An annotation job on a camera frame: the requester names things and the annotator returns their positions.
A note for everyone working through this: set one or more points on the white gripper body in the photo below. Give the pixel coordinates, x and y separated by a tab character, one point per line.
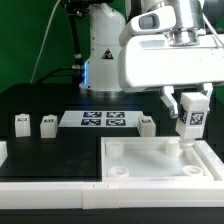
147	63

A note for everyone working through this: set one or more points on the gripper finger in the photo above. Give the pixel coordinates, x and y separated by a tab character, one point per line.
166	95
205	92

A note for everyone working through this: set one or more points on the white square tabletop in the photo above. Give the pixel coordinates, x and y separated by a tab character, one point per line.
140	159

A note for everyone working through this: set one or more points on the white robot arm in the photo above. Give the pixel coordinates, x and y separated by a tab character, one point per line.
96	28

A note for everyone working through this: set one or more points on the white marker sheet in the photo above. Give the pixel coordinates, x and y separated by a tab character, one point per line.
100	119

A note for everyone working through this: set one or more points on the white left fence piece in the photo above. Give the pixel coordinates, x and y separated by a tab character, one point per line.
3	152

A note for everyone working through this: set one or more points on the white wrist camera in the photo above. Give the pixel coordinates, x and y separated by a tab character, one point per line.
153	22

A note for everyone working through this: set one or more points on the white right fence rail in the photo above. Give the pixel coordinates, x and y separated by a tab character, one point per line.
210	159

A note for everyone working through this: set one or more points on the white fence rail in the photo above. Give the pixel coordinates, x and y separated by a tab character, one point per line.
75	195
210	159

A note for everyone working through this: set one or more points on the white front fence rail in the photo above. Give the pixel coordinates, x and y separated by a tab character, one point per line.
75	195

